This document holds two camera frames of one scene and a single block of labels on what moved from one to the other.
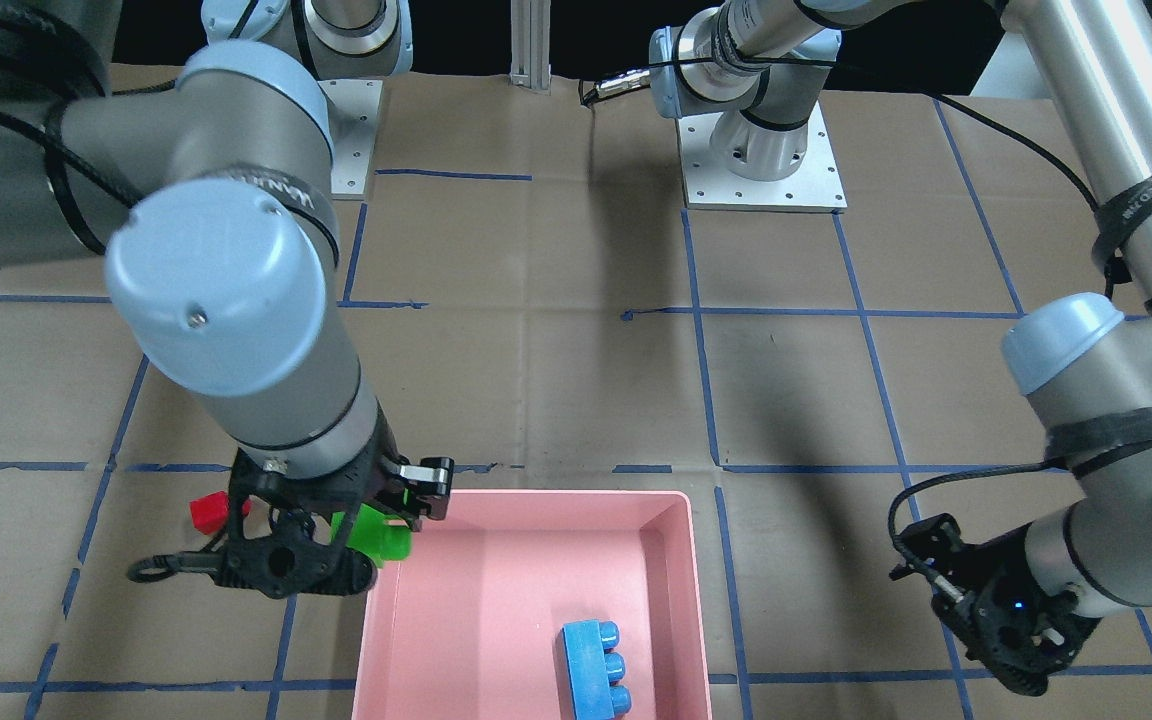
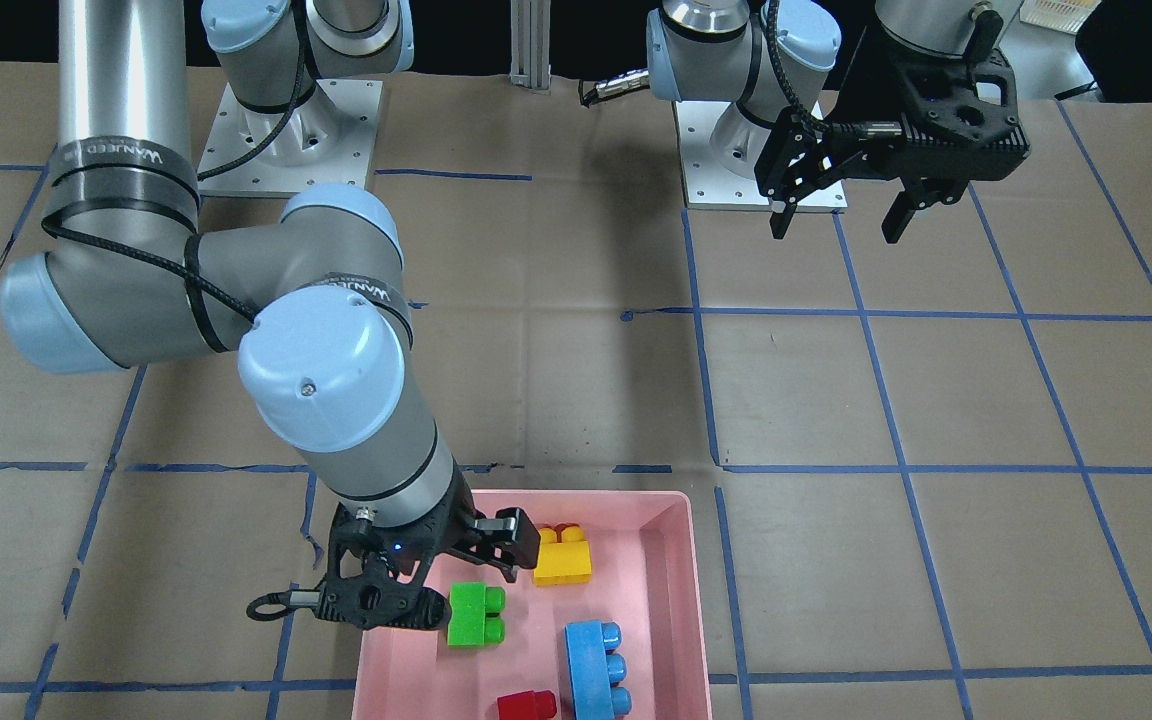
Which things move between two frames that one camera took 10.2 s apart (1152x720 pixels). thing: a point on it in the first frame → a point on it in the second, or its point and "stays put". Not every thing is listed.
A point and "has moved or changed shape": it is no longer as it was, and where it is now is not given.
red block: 210,512 → 527,705
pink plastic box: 466,628 stays put
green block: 374,539 has moved or changed shape
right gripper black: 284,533 → 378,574
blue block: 592,670 stays put
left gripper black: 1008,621 → 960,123
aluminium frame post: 531,44 stays put
